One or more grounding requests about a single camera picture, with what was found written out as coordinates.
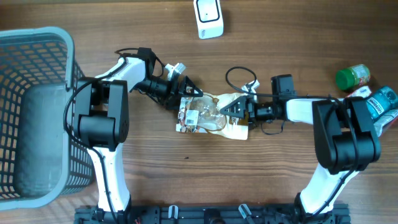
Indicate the blue mouthwash bottle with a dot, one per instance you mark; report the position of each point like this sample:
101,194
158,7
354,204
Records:
381,101

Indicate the green lid jar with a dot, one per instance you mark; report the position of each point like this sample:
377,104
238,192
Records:
353,76

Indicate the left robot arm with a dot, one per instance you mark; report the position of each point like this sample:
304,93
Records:
101,123

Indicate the grey plastic basket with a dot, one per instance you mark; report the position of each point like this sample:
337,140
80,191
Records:
39,162

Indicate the white barcode scanner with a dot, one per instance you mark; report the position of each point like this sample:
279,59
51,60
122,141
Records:
209,18

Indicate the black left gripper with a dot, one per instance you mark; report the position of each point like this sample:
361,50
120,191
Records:
174,94

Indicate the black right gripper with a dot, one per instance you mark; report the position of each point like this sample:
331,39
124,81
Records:
245,104

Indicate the brown white snack bag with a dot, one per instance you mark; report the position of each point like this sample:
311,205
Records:
202,115

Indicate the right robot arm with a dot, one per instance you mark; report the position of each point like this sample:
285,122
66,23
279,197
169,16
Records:
345,139

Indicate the red tissue pack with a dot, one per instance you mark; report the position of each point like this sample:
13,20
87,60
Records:
363,92

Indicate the silver foil packet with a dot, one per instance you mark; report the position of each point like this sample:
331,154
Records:
383,123

